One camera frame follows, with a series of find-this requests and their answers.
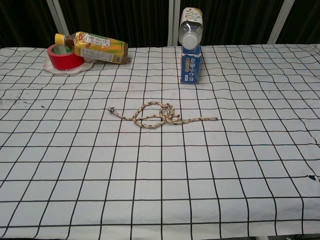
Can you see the white black grid tablecloth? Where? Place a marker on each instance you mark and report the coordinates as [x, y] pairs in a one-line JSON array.
[[160, 175]]

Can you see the blue white carton box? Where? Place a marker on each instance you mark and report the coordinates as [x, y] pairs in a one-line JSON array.
[[191, 66]]

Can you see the yellow label tea bottle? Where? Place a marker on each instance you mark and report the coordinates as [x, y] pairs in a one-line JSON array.
[[100, 48]]

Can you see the clear white cap bottle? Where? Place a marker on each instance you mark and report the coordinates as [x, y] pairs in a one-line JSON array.
[[191, 27]]

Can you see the white scalloped plastic plate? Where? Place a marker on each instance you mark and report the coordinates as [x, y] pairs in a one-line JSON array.
[[72, 71]]

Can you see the red tape roll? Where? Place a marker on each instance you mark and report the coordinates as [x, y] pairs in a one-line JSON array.
[[65, 60]]

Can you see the white metal frame post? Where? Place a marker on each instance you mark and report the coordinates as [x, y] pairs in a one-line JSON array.
[[281, 21], [58, 17], [173, 22]]

